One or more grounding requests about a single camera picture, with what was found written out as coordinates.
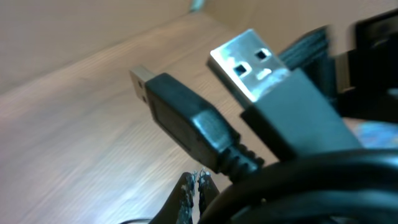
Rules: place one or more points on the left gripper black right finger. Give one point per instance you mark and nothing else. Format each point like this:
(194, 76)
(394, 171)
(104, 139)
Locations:
(207, 189)

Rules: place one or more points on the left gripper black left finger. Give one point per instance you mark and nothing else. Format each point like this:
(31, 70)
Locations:
(179, 205)

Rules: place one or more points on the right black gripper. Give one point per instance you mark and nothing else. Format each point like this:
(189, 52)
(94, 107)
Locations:
(360, 83)

